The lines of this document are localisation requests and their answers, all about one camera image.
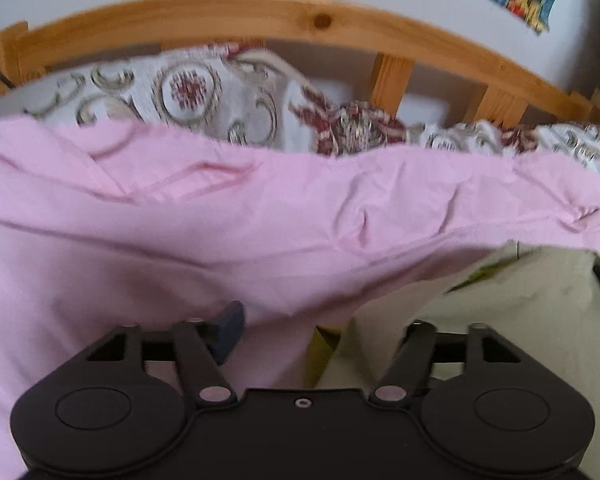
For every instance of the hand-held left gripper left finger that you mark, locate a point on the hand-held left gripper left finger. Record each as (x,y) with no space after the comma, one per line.
(230,332)

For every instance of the beige brown olive hooded jacket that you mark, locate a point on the beige brown olive hooded jacket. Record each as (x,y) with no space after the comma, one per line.
(520,290)

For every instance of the floral patterned quilt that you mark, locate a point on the floral patterned quilt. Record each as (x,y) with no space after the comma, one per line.
(190,90)

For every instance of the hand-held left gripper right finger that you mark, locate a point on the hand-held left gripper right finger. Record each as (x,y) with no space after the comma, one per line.
(420,340)

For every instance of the pink bed sheet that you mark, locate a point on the pink bed sheet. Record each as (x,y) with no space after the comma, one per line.
(180,235)

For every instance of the wooden bed frame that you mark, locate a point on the wooden bed frame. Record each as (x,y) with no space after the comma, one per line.
(230,15)

